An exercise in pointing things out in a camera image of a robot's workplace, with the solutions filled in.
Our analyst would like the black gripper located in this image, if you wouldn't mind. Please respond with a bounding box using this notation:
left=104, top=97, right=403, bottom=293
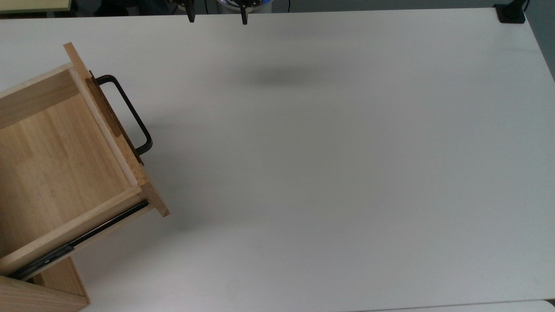
left=167, top=0, right=261, bottom=25

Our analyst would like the black metal drawer handle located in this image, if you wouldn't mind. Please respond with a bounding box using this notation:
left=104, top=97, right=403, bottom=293
left=89, top=75, right=153, bottom=157

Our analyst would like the wooden drawer with handle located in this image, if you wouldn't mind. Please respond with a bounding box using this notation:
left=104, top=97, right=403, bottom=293
left=0, top=42, right=170, bottom=278

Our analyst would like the wooden drawer cabinet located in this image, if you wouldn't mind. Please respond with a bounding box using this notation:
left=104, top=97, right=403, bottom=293
left=0, top=255, right=91, bottom=312

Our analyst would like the pale yellow table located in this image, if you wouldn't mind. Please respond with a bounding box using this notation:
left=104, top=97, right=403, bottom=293
left=0, top=0, right=72, bottom=13

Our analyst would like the black metal drawer slide rail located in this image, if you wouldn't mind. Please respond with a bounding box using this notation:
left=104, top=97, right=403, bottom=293
left=9, top=199, right=150, bottom=280

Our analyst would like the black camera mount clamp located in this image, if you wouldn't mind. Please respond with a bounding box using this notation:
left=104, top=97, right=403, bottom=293
left=493, top=0, right=528, bottom=24

